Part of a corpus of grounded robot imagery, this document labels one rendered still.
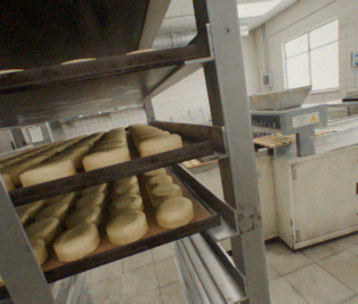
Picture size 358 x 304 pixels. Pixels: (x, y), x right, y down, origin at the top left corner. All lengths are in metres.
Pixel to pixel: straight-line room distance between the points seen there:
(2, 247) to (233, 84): 0.25
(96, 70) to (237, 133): 0.14
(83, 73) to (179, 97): 5.72
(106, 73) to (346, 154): 1.89
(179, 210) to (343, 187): 1.85
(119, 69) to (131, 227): 0.17
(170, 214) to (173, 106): 5.62
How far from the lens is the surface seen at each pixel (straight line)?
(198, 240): 0.39
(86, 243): 0.27
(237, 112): 0.21
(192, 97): 6.00
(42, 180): 0.23
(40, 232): 0.34
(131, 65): 0.19
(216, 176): 1.62
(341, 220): 2.18
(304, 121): 1.66
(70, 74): 0.20
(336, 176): 1.97
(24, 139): 0.86
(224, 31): 0.21
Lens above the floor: 1.36
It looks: 14 degrees down
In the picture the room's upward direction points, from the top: 12 degrees counter-clockwise
